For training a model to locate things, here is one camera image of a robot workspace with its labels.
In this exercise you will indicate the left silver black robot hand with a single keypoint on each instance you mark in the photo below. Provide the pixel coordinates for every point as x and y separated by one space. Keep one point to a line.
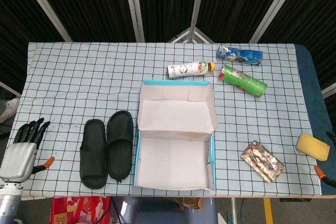
18 158

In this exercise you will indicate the red patterned bag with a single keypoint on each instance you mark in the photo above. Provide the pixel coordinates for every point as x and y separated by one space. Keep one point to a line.
78 211

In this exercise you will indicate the black rubber slipper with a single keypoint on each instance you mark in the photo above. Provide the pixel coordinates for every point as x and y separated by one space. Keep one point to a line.
93 155
119 140

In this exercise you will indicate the light blue open shoe box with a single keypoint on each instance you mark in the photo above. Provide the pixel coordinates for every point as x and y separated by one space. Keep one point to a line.
173 161

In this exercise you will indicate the white metal screen foot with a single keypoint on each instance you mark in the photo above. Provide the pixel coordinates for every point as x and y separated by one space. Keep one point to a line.
203 34

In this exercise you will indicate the blue checkered tablecloth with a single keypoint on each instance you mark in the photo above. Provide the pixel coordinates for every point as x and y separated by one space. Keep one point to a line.
78 77

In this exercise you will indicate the blue snack package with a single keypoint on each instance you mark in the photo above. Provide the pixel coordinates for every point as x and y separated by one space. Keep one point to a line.
241 55

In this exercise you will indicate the yellow pole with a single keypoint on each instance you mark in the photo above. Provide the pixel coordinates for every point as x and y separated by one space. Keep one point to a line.
267 211

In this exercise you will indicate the dark blue table pad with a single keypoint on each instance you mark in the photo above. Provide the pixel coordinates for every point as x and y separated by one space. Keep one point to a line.
307 77

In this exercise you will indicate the white drink bottle yellow cap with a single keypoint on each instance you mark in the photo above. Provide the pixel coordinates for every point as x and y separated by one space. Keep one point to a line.
189 69

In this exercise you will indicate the yellow sponge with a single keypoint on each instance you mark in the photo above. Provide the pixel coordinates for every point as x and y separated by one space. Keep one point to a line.
312 146

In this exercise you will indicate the grey metal table leg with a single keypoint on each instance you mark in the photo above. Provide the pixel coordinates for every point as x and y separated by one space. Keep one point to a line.
233 211

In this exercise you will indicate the white metal frame rail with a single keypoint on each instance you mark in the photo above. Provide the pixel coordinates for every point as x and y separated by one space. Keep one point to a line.
329 91
10 89

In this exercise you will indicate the brown paper bag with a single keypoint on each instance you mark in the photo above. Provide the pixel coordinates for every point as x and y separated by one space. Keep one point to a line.
189 203

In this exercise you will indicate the blue plastic chair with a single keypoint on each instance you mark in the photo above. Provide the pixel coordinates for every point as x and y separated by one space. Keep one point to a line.
157 213

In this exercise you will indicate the green chip canister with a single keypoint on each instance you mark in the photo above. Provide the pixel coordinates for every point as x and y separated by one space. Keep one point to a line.
244 81

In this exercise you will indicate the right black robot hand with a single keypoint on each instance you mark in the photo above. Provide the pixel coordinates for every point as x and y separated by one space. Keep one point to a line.
319 171

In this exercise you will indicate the silver red snack packet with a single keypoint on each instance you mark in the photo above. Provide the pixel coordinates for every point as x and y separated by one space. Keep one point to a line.
262 161

